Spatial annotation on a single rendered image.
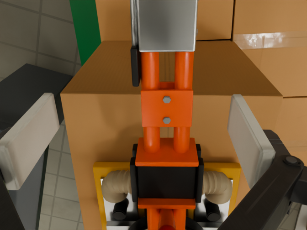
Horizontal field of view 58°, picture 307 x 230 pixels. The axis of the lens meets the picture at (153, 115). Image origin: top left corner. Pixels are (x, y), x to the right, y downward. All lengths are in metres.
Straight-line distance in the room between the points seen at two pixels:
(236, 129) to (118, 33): 0.72
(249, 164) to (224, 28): 0.74
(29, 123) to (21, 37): 1.43
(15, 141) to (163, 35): 0.19
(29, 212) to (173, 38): 0.87
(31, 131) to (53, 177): 1.82
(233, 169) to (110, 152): 0.24
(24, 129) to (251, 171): 0.13
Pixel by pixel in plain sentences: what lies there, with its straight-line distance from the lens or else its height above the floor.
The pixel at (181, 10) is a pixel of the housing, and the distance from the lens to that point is 0.30.
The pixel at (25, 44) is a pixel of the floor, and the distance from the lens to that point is 1.60.
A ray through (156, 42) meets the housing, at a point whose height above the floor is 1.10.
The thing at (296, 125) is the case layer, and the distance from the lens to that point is 1.09.
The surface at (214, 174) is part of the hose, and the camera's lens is 0.50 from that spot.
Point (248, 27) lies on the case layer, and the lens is 0.90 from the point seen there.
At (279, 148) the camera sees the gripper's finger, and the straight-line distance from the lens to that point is 0.17.
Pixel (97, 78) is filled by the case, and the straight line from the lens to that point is 0.58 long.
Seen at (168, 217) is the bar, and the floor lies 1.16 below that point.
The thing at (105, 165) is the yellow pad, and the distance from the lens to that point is 0.56.
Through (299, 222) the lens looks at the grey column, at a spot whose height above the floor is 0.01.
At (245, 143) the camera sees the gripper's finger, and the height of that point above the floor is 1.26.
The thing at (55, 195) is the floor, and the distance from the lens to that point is 2.11.
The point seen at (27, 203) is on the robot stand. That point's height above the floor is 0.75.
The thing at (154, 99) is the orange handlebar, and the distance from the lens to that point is 0.33.
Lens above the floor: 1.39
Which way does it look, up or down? 61 degrees down
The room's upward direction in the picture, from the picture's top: 176 degrees counter-clockwise
